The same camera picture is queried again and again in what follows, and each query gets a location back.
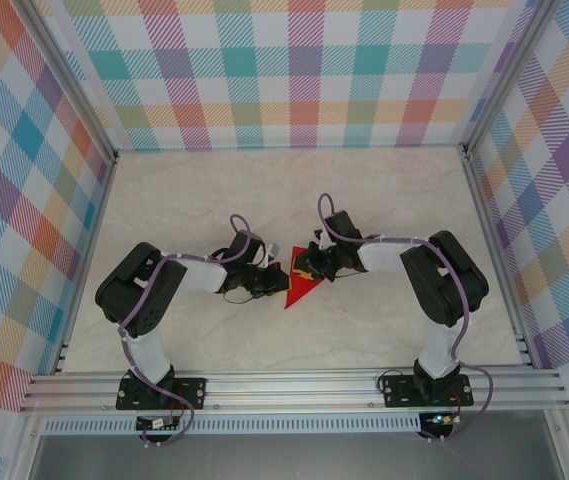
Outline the long aluminium mounting rail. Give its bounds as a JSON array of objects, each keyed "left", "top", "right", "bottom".
[{"left": 18, "top": 367, "right": 569, "bottom": 414}]

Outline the aluminium side rail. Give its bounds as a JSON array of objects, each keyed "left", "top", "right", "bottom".
[
  {"left": 461, "top": 147, "right": 535, "bottom": 371},
  {"left": 51, "top": 154, "right": 120, "bottom": 376}
]

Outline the right gripper thin black wire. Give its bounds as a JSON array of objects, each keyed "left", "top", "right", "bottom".
[{"left": 331, "top": 264, "right": 366, "bottom": 282}]

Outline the left small circuit board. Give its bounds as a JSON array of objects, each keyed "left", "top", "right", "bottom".
[{"left": 135, "top": 415, "right": 181, "bottom": 431}]

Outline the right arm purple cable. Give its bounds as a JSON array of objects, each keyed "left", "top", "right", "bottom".
[{"left": 316, "top": 192, "right": 495, "bottom": 445}]

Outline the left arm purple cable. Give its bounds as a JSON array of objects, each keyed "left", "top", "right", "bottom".
[{"left": 117, "top": 213, "right": 265, "bottom": 449}]

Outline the gripper thin black wire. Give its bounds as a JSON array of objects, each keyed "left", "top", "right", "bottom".
[
  {"left": 221, "top": 289, "right": 260, "bottom": 306},
  {"left": 331, "top": 264, "right": 366, "bottom": 282}
]

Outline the left gripper thin black wire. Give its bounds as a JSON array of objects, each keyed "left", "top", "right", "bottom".
[{"left": 221, "top": 289, "right": 260, "bottom": 306}]

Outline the aluminium frame post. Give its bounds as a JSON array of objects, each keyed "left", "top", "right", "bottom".
[
  {"left": 16, "top": 0, "right": 120, "bottom": 166},
  {"left": 456, "top": 0, "right": 558, "bottom": 159}
]

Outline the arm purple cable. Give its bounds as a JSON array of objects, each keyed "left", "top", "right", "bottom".
[
  {"left": 316, "top": 192, "right": 495, "bottom": 445},
  {"left": 117, "top": 213, "right": 265, "bottom": 449}
]

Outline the red square paper sheet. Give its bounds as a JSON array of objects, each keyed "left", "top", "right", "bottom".
[{"left": 282, "top": 244, "right": 328, "bottom": 312}]

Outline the perforated metal cable tray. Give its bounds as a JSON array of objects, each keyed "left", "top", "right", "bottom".
[{"left": 42, "top": 413, "right": 423, "bottom": 435}]

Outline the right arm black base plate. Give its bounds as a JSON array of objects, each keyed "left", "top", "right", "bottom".
[{"left": 382, "top": 374, "right": 474, "bottom": 409}]

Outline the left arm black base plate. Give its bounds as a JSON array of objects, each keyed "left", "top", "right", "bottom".
[{"left": 115, "top": 375, "right": 208, "bottom": 412}]

